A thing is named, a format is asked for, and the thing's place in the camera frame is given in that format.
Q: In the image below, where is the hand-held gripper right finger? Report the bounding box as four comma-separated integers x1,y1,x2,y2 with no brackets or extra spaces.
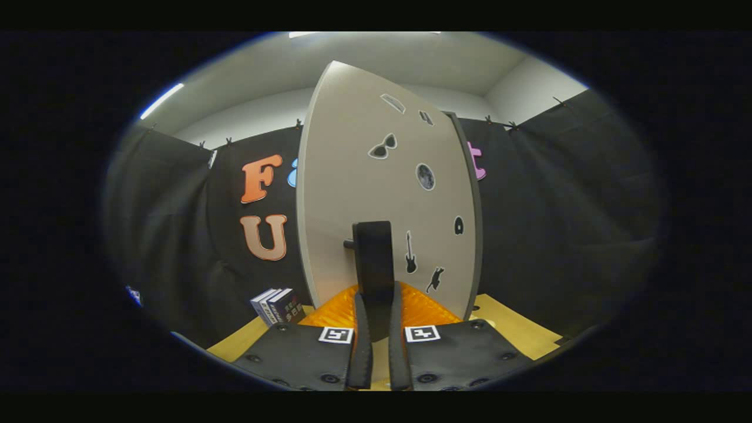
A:
388,282,532,391

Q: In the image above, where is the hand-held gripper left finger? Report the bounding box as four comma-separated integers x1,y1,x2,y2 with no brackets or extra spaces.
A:
232,284,374,391

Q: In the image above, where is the black door handle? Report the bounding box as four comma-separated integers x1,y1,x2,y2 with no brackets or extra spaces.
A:
344,221,395,341

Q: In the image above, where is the white cabinet door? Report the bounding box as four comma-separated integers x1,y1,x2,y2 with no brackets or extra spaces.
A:
297,61,478,321

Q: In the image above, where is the dark blue cover book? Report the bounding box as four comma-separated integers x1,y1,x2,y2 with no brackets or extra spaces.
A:
269,288,306,324

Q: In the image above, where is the grey cabinet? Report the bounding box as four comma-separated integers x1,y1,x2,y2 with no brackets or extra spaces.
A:
444,110,484,321

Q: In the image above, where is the black backdrop cloth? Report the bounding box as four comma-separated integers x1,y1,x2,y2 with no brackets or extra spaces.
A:
103,88,664,347

